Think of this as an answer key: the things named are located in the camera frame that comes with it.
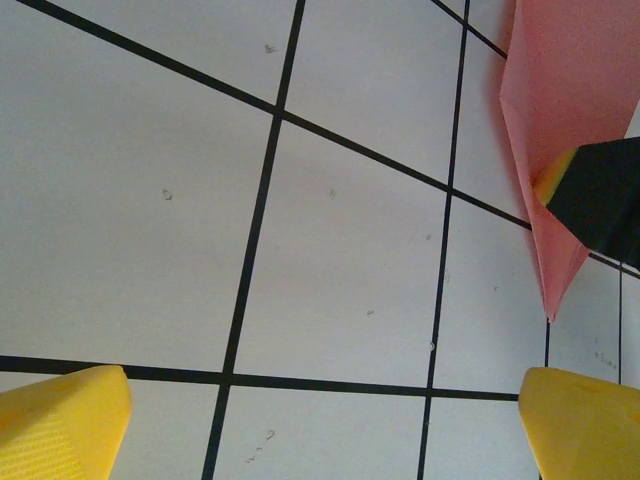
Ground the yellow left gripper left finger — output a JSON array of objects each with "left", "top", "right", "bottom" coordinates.
[{"left": 0, "top": 364, "right": 135, "bottom": 480}]

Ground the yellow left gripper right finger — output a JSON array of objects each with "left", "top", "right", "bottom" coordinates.
[{"left": 517, "top": 366, "right": 640, "bottom": 480}]

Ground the pink paper sheet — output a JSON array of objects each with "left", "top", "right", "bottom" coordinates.
[{"left": 498, "top": 0, "right": 640, "bottom": 322}]

